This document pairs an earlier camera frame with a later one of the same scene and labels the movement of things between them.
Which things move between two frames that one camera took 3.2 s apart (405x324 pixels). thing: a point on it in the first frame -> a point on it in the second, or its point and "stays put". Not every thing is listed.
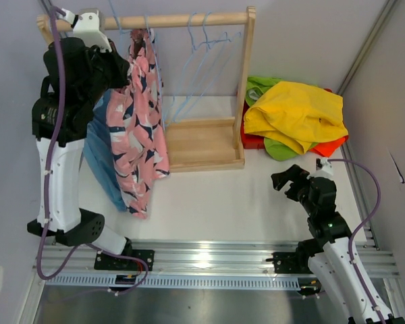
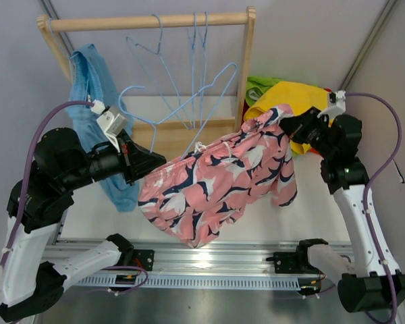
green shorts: (276, 148) stays put
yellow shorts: (298, 113) stays put
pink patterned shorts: (137, 129) -> (194, 196)
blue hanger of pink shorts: (121, 31) -> (154, 123)
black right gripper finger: (295, 173) -> (292, 126)
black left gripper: (119, 64) -> (135, 161)
